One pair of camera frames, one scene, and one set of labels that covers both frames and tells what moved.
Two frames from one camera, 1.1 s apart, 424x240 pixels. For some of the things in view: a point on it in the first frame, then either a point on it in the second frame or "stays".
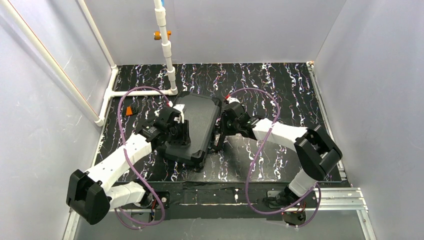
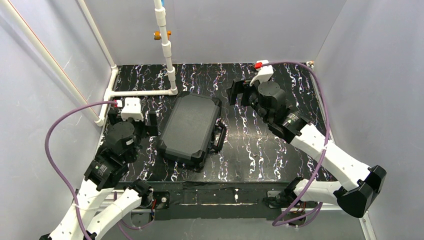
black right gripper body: [222, 129] → [243, 93]
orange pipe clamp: [157, 35] stays
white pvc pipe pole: [161, 19] stays
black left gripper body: [180, 135] → [145, 125]
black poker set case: [202, 113] stays
